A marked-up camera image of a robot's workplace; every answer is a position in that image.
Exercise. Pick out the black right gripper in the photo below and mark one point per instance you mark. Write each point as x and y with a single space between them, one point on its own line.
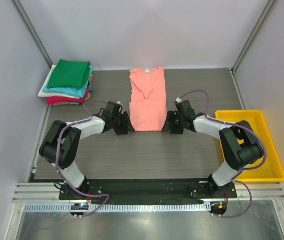
169 124

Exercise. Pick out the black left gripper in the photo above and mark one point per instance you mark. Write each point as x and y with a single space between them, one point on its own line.
126 126

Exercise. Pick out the salmon pink t shirt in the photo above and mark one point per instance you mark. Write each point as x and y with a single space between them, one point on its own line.
147 107

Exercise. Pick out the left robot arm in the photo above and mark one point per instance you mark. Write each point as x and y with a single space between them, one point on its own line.
60 145

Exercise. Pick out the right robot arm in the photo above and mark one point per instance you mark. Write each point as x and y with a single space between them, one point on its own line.
241 147

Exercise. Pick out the beige folded t shirt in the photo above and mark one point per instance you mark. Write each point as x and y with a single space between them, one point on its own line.
87 90

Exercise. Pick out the grey folded t shirt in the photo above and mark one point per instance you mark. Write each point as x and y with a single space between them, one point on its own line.
83 93

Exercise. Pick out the cyan folded t shirt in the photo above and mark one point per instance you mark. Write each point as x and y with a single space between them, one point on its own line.
66 90

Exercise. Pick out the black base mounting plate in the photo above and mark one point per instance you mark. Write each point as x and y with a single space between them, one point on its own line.
150 192

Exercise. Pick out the green folded t shirt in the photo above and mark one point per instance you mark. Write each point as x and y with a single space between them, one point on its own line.
69 74

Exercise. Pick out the red folded t shirt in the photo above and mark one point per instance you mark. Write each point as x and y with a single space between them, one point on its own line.
57 100

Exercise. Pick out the white folded t shirt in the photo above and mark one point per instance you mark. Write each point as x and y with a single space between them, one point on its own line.
43 94

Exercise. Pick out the slotted cable duct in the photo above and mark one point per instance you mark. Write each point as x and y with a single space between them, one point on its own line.
87 208

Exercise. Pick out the right aluminium frame post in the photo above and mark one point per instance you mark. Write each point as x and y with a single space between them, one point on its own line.
254 33

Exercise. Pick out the aluminium frame post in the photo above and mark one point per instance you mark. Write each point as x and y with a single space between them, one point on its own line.
31 30
254 33

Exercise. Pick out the left aluminium frame post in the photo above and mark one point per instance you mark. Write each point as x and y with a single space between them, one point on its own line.
31 30

